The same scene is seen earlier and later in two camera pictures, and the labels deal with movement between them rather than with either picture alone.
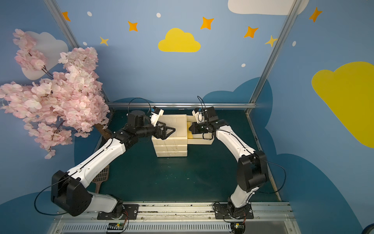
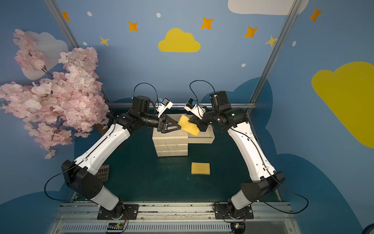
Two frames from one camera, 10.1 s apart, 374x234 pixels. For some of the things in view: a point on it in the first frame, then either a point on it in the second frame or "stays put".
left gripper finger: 169,128 to 176,123
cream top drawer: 206,138 stays put
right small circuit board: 238,227 stays put
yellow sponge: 189,134 to 200,168
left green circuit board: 115,226 stays put
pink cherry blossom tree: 56,108 stays put
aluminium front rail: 278,218 stays put
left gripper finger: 167,132 to 172,127
